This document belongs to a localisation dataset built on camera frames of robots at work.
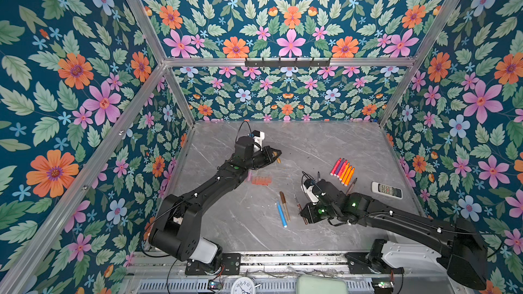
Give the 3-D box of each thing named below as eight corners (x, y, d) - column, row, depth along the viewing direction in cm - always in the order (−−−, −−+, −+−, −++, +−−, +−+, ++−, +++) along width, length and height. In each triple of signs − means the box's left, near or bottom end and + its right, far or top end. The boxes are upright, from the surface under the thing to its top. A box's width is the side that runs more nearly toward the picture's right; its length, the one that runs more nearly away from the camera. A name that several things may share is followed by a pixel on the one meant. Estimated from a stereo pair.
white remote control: (371, 191, 94) (372, 189, 93) (371, 183, 97) (373, 181, 95) (400, 199, 92) (403, 197, 90) (400, 190, 94) (402, 188, 93)
